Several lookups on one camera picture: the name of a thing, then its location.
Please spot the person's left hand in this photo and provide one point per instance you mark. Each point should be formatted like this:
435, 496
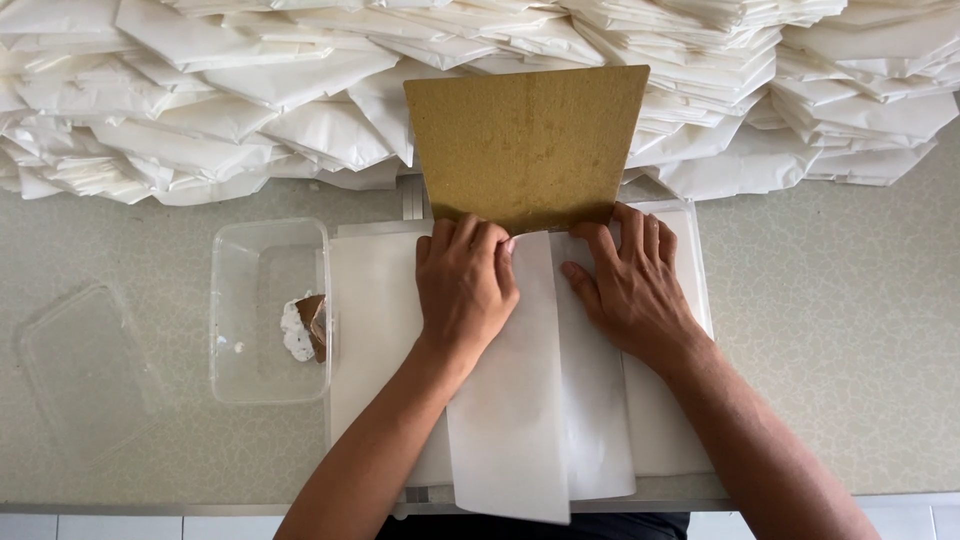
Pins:
465, 292

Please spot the person's right hand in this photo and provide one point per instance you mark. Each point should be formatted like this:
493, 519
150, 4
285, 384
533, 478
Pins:
637, 300

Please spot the white paper sheet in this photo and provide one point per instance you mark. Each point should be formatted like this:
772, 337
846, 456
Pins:
525, 390

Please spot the brown cardboard template board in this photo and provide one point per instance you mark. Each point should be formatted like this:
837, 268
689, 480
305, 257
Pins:
525, 142

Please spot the white work board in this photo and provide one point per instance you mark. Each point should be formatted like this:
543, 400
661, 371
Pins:
701, 262

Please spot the stack of flat white papers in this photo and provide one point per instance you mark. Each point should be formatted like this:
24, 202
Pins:
375, 337

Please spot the brown cardboard glue spreader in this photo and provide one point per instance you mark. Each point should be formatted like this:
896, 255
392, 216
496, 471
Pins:
315, 319

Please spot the clear plastic container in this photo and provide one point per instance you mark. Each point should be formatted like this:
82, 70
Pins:
255, 352

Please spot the person's dark shirt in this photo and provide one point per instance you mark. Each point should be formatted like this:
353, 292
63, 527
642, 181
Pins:
637, 526

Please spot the pile of folded paper bags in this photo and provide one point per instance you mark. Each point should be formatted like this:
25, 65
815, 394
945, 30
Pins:
300, 112

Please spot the clear plastic lid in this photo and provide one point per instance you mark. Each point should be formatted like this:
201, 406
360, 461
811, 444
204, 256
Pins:
90, 367

